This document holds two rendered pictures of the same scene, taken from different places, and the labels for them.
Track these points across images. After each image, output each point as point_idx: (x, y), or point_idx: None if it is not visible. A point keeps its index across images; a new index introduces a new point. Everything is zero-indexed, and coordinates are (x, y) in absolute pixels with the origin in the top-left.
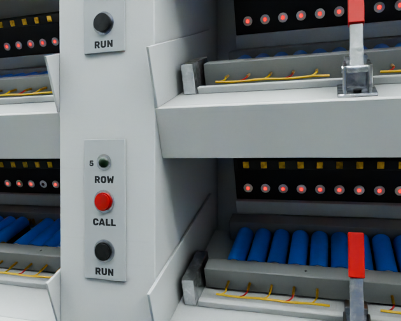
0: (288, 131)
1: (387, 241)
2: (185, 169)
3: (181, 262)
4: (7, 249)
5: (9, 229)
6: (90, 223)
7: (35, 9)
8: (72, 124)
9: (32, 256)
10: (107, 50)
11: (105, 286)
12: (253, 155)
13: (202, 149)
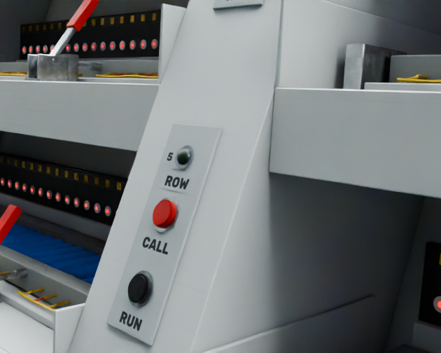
0: None
1: None
2: (320, 221)
3: None
4: (66, 281)
5: (89, 267)
6: (139, 243)
7: None
8: (169, 101)
9: (86, 298)
10: (241, 3)
11: (124, 346)
12: (407, 187)
13: (328, 164)
